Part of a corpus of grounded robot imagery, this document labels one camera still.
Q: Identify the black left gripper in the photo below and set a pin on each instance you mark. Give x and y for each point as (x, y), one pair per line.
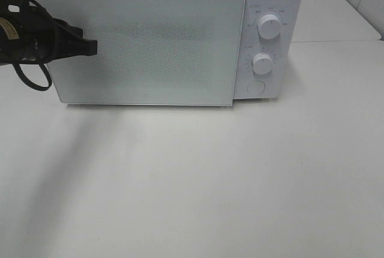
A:
(51, 39)

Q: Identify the white microwave door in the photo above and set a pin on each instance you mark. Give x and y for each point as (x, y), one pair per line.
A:
(151, 52)

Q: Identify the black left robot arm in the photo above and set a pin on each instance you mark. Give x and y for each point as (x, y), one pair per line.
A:
(14, 13)

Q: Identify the white microwave oven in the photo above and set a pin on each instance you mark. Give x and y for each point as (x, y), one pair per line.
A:
(252, 43)

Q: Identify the lower white microwave knob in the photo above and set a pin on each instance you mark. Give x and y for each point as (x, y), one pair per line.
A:
(262, 64)

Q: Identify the white microwave knob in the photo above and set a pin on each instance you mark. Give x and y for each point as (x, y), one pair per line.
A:
(262, 64)
(269, 26)

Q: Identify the upper white microwave knob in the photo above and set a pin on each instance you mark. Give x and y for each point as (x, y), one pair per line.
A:
(269, 26)

